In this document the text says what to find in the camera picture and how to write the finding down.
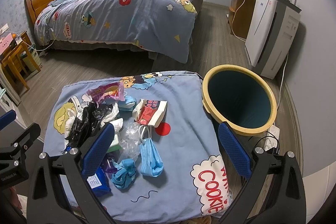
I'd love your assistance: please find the purple spray bottle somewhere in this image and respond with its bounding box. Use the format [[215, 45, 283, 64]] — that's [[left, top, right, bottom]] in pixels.
[[100, 153, 117, 174]]

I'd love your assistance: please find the black plastic bag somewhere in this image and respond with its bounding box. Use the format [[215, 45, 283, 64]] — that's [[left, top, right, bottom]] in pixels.
[[65, 102, 113, 151]]

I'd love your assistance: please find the blue foil snack bag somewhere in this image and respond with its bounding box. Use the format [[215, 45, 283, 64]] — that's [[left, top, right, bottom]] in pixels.
[[87, 167, 111, 197]]

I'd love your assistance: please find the clear plastic wrap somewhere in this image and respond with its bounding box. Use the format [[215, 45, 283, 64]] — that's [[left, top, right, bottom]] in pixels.
[[118, 122, 141, 162]]

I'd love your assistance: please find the blue glove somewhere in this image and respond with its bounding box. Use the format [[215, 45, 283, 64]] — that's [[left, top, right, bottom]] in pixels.
[[111, 158, 137, 190]]

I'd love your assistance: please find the light blue mask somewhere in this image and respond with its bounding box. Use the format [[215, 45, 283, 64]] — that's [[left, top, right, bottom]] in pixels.
[[118, 96, 137, 111]]

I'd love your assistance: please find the blue face mask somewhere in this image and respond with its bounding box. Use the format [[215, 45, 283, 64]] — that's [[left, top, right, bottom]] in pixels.
[[139, 125, 163, 177]]

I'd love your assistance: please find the pink snack wrapper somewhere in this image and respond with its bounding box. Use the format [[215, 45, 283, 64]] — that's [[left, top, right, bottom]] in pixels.
[[87, 82, 125, 103]]

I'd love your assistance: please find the red white paper bag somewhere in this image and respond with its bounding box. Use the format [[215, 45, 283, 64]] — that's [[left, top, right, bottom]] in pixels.
[[132, 99, 167, 128]]

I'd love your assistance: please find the yellow teal trash bin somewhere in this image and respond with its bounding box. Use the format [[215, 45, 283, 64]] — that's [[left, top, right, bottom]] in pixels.
[[202, 64, 277, 136]]

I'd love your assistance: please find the white power strip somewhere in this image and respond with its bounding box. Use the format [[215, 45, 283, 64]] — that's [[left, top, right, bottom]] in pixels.
[[264, 125, 280, 153]]

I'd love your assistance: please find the small green white bin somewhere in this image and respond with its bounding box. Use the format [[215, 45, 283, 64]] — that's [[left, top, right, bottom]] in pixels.
[[20, 44, 43, 73]]

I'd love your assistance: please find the wooden stool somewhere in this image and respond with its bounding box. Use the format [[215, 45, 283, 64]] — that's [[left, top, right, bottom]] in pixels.
[[1, 42, 41, 91]]

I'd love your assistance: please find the blue cartoon cushion cover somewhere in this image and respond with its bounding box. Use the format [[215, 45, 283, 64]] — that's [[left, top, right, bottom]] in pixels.
[[43, 71, 231, 223]]

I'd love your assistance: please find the wooden bedside table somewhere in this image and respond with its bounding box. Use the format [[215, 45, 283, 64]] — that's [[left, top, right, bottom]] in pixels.
[[1, 31, 32, 61]]

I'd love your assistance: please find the pink box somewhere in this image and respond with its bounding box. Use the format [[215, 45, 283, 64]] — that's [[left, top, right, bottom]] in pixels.
[[0, 33, 13, 55]]

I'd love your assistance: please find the white air purifier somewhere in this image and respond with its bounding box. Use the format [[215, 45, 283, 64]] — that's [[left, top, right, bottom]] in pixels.
[[245, 0, 301, 80]]

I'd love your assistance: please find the blue cartoon bed duvet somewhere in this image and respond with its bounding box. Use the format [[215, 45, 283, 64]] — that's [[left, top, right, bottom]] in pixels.
[[34, 0, 198, 64]]

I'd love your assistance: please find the wooden tv cabinet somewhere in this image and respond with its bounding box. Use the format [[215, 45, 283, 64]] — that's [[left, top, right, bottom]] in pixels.
[[228, 0, 256, 39]]

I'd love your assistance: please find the white charging cable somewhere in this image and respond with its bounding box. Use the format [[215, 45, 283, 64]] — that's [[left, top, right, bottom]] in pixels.
[[15, 21, 66, 53]]

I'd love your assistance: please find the white purifier power cord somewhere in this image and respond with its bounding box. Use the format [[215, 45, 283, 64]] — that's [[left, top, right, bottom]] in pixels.
[[275, 52, 289, 111]]

